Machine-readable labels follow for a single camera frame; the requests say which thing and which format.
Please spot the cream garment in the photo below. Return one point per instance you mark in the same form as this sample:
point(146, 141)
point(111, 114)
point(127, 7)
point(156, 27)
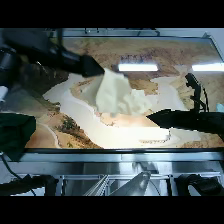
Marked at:
point(115, 93)

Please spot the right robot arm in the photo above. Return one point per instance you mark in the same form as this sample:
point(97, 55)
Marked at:
point(193, 120)

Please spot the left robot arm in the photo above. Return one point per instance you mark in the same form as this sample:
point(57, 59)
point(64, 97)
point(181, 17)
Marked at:
point(40, 50)

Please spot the dark green garment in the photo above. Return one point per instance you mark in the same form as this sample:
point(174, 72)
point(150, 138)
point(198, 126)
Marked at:
point(15, 133)

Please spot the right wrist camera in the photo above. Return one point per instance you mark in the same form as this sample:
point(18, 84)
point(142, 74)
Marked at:
point(196, 87)

